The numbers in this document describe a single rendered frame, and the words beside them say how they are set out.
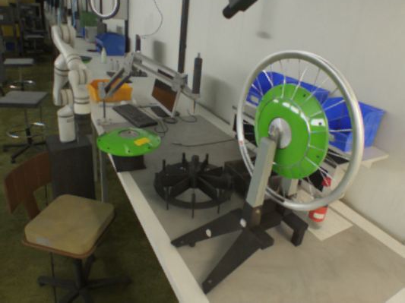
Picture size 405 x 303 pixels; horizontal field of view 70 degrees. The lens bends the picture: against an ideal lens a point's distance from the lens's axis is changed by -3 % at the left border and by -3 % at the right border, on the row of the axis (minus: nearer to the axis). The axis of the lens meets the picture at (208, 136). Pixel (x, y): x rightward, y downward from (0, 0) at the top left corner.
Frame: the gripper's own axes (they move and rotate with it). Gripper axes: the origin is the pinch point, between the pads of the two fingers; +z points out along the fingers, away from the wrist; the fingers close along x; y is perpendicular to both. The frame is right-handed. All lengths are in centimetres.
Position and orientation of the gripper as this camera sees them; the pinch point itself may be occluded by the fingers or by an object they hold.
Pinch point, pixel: (83, 143)
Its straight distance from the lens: 163.1
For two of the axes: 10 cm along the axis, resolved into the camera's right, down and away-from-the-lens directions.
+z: -1.0, 9.1, 3.9
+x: 8.1, -1.6, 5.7
